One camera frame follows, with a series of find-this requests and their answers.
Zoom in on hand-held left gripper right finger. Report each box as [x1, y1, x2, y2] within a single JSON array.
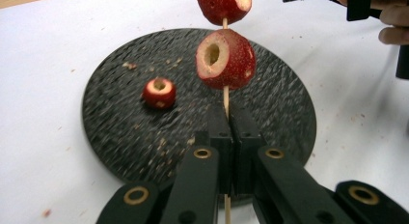
[[231, 102, 267, 195]]

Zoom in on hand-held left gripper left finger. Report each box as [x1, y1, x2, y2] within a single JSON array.
[[195, 102, 233, 195]]

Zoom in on thin wooden skewer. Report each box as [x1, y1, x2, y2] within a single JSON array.
[[221, 17, 232, 224]]

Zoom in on red cored hawthorn fruit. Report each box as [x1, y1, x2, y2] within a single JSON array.
[[195, 28, 258, 91], [196, 0, 253, 27], [141, 76, 177, 110]]

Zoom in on round black textured plate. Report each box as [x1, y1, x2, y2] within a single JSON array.
[[81, 27, 317, 209]]

